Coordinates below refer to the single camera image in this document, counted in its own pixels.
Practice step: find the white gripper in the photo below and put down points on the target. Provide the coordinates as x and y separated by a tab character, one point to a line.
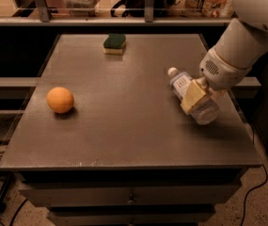
222	70

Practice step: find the blue clear plastic bottle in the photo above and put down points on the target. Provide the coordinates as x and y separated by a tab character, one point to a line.
195	100

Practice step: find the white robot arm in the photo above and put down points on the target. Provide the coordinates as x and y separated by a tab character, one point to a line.
244	41

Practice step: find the green yellow sponge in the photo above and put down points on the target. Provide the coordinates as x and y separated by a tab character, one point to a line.
114	44

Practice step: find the printed food bag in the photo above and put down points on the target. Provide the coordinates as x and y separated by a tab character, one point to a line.
208	8

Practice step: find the grey drawer cabinet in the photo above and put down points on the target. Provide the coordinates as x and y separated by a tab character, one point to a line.
126	154

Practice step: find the black bag on shelf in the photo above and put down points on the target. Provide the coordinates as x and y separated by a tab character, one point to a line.
136	8

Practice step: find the orange ball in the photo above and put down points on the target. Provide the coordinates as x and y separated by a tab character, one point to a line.
60	100

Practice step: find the clear plastic box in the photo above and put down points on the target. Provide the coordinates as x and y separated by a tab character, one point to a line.
81	7

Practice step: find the metal shelf rail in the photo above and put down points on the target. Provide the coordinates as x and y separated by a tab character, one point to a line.
55	13

